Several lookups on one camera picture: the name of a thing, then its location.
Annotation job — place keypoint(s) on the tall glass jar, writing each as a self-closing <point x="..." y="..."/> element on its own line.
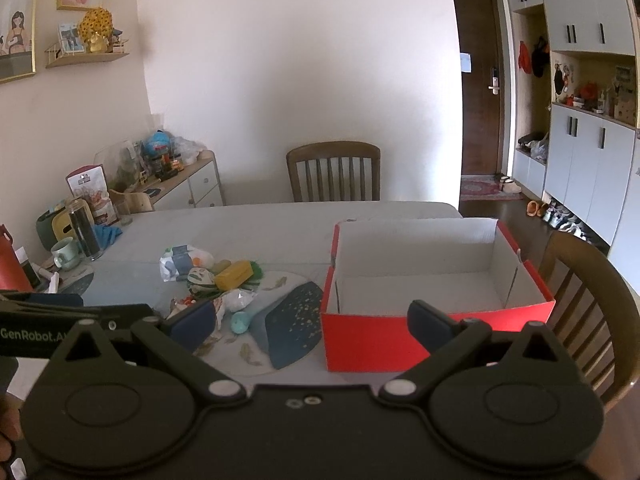
<point x="85" y="232"/>

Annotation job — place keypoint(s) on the photo card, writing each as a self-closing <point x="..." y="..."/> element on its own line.
<point x="71" y="37"/>

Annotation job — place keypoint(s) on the crumpled clear plastic bag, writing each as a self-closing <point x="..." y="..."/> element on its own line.
<point x="189" y="149"/>

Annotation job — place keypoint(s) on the brown entry door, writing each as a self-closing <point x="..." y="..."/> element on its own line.
<point x="480" y="120"/>

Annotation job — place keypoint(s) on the red white printed carton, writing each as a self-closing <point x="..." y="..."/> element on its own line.
<point x="92" y="190"/>

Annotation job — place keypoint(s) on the person's left hand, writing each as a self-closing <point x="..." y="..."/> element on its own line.
<point x="7" y="425"/>

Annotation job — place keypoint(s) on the red bag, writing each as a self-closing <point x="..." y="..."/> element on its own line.
<point x="10" y="265"/>

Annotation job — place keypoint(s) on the row of shoes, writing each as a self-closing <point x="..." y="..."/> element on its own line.
<point x="567" y="222"/>

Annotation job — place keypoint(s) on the yellow flower ornament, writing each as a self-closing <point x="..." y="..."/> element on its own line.
<point x="97" y="27"/>

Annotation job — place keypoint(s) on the red cardboard box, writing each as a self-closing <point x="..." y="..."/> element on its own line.
<point x="360" y="340"/>

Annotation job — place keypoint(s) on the wooden wall shelf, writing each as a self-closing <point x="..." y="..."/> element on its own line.
<point x="85" y="59"/>

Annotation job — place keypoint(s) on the beige cylinder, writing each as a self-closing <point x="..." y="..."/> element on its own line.
<point x="221" y="265"/>

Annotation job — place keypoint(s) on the blue toy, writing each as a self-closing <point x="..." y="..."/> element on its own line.
<point x="157" y="142"/>

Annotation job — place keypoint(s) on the white slippers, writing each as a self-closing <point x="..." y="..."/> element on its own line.
<point x="509" y="184"/>

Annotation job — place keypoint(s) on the wooden dining chair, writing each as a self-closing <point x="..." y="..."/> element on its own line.
<point x="332" y="152"/>
<point x="600" y="280"/>

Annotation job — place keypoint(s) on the yellow green container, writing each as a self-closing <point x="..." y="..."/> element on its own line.
<point x="50" y="227"/>

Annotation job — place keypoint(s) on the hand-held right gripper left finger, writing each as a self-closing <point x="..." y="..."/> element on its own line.
<point x="192" y="324"/>

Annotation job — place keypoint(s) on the white sideboard cabinet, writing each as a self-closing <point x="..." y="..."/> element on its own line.
<point x="202" y="185"/>

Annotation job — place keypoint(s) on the pale green mug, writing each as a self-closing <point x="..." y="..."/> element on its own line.
<point x="67" y="255"/>

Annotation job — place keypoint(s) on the small drinking glass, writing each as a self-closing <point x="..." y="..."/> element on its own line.
<point x="124" y="214"/>

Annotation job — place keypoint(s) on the yellow box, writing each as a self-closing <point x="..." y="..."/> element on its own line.
<point x="234" y="275"/>

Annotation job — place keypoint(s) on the red patterned doormat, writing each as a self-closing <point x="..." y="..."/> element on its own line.
<point x="480" y="188"/>

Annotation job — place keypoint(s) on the teal round toy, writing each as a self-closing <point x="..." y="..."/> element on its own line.
<point x="241" y="322"/>

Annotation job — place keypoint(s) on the black hanging bag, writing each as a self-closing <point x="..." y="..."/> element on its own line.
<point x="540" y="57"/>

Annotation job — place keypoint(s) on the white wrapper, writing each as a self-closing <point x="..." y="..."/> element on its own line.
<point x="240" y="300"/>

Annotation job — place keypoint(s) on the painted mask ornament green tassel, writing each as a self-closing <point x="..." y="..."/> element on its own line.
<point x="202" y="280"/>

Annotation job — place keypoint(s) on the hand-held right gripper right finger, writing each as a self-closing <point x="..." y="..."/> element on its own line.
<point x="429" y="324"/>

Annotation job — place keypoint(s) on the orange slippers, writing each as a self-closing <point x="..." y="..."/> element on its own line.
<point x="536" y="208"/>

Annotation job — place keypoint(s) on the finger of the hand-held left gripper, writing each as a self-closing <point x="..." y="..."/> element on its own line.
<point x="142" y="315"/>
<point x="45" y="300"/>

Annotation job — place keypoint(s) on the white hallway cabinet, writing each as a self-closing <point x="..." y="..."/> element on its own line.
<point x="585" y="160"/>

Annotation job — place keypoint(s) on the printed clear plastic bag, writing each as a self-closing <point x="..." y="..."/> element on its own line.
<point x="180" y="260"/>

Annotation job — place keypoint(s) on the blue cloth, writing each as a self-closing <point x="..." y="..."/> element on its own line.
<point x="109" y="234"/>

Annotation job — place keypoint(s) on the large framed poster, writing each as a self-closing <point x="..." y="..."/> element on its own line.
<point x="17" y="25"/>

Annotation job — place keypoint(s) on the red hanging hat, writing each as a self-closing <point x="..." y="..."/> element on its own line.
<point x="524" y="57"/>

